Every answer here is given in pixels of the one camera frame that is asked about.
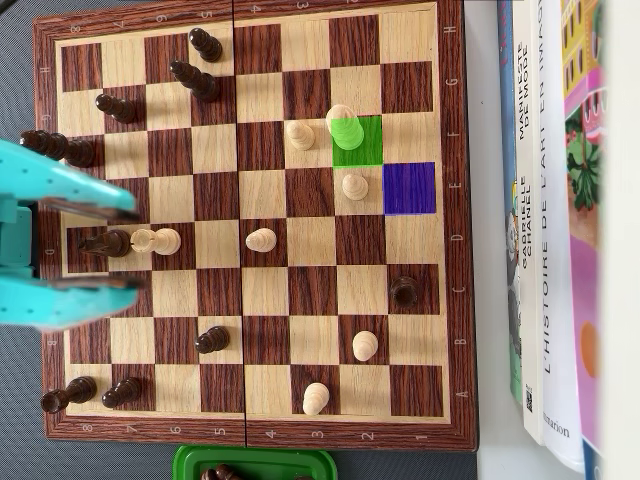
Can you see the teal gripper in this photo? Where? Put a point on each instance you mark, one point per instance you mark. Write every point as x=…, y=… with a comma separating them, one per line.
x=17, y=235

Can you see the white wooden chess king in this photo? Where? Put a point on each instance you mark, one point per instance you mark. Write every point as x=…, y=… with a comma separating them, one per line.
x=345, y=130

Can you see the dark wooden chess king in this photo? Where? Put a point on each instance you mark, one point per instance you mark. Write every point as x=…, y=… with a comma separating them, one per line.
x=107, y=243

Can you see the dark wooden chess queen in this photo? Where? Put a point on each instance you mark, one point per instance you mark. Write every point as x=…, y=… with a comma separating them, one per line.
x=65, y=147

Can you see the white wooden chess rook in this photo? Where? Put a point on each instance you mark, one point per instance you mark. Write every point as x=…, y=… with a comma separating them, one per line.
x=160, y=241

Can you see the dark wooden chess pawn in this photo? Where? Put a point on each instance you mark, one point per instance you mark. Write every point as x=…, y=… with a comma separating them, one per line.
x=206, y=45
x=212, y=340
x=122, y=391
x=117, y=108

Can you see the dark wooden chess rook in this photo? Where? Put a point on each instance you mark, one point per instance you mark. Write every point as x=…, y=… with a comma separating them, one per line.
x=70, y=394
x=404, y=292

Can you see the white wooden chess pawn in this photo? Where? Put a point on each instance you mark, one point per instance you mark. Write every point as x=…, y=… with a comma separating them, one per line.
x=301, y=136
x=355, y=187
x=316, y=398
x=261, y=240
x=365, y=345

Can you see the wooden chess board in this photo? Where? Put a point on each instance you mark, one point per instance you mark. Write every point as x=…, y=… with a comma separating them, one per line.
x=265, y=195

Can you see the dark wooden chess bishop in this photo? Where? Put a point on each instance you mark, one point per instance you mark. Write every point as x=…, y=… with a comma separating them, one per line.
x=195, y=80

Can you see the dark wooden chess piece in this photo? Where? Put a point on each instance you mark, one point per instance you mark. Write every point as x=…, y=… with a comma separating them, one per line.
x=220, y=472

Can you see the green plastic container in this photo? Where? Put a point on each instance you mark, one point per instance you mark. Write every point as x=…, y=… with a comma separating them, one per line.
x=260, y=462

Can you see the blue panda picture book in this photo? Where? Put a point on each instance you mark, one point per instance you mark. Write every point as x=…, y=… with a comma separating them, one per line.
x=506, y=150

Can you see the white Gabrielle Chanel book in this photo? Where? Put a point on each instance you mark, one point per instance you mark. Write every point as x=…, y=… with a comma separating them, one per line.
x=527, y=310

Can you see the white art history book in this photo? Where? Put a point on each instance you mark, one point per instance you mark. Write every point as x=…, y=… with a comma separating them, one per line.
x=560, y=300

